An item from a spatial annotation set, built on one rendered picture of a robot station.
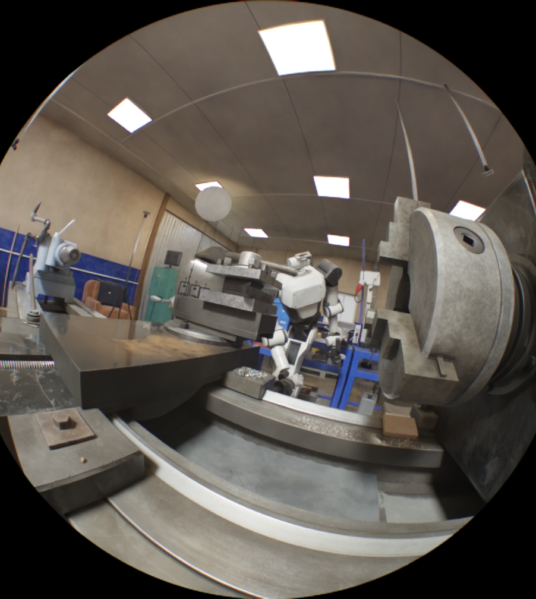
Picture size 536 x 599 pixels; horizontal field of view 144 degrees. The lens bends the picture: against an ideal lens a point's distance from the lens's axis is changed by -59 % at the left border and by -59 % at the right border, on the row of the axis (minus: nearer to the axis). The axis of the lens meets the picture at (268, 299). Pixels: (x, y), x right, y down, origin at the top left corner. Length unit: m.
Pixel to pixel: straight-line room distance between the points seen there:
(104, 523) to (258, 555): 0.14
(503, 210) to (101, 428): 0.66
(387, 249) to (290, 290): 0.90
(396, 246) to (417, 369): 0.17
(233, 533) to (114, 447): 0.14
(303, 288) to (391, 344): 0.98
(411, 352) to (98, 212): 4.87
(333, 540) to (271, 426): 0.29
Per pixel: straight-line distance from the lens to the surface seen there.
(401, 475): 0.57
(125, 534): 0.24
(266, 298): 0.57
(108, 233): 4.93
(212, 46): 2.71
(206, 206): 4.32
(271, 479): 0.46
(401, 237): 0.30
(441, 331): 0.19
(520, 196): 0.43
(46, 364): 0.44
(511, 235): 0.43
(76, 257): 1.06
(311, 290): 1.19
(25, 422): 0.29
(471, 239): 0.24
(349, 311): 7.65
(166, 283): 4.86
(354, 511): 0.46
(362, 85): 2.64
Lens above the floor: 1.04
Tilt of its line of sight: 3 degrees up
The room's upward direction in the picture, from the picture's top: 12 degrees clockwise
